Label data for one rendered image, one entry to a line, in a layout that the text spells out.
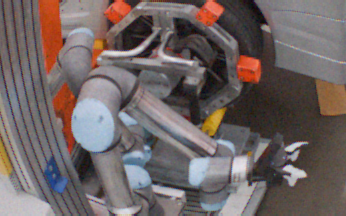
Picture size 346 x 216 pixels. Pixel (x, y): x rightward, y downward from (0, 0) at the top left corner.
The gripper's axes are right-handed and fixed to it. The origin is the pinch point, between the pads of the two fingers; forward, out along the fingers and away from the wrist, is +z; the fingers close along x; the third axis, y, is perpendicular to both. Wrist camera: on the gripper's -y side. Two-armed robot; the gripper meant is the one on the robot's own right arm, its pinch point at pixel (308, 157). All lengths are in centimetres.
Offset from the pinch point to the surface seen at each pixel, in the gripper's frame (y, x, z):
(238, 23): 8, -95, -28
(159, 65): 16, -73, -57
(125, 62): 16, -75, -69
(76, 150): 84, -108, -113
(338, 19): -6, -92, 27
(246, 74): 27, -86, -27
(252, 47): 19, -95, -24
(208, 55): 14, -77, -40
